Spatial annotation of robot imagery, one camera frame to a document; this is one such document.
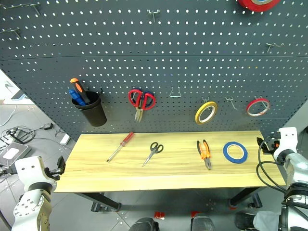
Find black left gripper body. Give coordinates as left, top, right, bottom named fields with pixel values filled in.
left=44, top=165, right=61, bottom=181

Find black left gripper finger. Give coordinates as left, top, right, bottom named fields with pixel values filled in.
left=56, top=155, right=66, bottom=176

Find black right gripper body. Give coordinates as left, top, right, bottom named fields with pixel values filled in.
left=261, top=137, right=280, bottom=155

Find dark grey metal pegboard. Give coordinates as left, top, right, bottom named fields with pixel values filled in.
left=0, top=0, right=308, bottom=142

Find white rectangular box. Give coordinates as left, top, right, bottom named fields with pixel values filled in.
left=59, top=133, right=71, bottom=145

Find thin red tape roll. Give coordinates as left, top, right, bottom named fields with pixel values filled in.
left=245, top=98, right=271, bottom=118

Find blue tape roll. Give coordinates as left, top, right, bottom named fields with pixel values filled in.
left=222, top=141, right=248, bottom=165

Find grey white flat device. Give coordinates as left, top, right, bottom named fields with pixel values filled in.
left=0, top=142, right=32, bottom=167

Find silver pegboard hook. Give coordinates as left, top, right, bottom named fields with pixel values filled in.
left=0, top=2, right=42, bottom=16
left=265, top=43, right=285, bottom=53
left=225, top=96, right=238, bottom=111
left=202, top=96, right=216, bottom=114
left=146, top=9, right=161, bottom=24
left=0, top=27, right=22, bottom=39

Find black table leg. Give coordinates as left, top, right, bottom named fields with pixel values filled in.
left=228, top=187, right=263, bottom=209
left=81, top=192, right=122, bottom=213

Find orange black pliers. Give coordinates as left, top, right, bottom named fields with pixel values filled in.
left=196, top=139, right=213, bottom=170

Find black plastic cup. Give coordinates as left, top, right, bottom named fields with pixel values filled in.
left=71, top=91, right=107, bottom=127

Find yellow tape roll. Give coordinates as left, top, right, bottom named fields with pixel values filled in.
left=194, top=101, right=218, bottom=126

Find grey cloth bundle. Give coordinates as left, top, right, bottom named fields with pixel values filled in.
left=252, top=210, right=282, bottom=231

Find dark rounded shape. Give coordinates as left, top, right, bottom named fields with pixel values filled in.
left=129, top=217, right=160, bottom=231
left=191, top=215, right=216, bottom=231
left=234, top=211, right=256, bottom=231

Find white furniture piece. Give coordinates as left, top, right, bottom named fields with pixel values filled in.
left=3, top=80, right=27, bottom=102

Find wide red tape roll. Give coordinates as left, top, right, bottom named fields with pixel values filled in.
left=236, top=0, right=282, bottom=13

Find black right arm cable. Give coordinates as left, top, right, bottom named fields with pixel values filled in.
left=255, top=135, right=289, bottom=194

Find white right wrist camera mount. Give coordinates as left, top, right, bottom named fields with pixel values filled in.
left=273, top=127, right=299, bottom=157

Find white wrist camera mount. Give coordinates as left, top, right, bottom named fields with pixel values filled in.
left=14, top=155, right=49, bottom=191
left=273, top=127, right=299, bottom=157

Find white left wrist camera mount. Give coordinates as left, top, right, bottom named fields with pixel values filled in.
left=14, top=155, right=49, bottom=191

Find black floor cable tangle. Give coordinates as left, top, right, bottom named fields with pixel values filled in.
left=0, top=127, right=49, bottom=145

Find red handled screwdriver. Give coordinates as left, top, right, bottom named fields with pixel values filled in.
left=106, top=131, right=135, bottom=163

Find blue handled tool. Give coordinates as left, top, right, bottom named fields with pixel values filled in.
left=68, top=89, right=86, bottom=106

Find orange black handled screwdriver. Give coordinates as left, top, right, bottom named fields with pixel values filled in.
left=69, top=77, right=91, bottom=105

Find black handled scissors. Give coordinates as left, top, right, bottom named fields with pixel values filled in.
left=141, top=141, right=165, bottom=167

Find silver wire loop holder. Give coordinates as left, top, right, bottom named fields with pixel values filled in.
left=168, top=86, right=182, bottom=98

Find red handled shears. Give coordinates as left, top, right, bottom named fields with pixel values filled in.
left=128, top=88, right=157, bottom=123

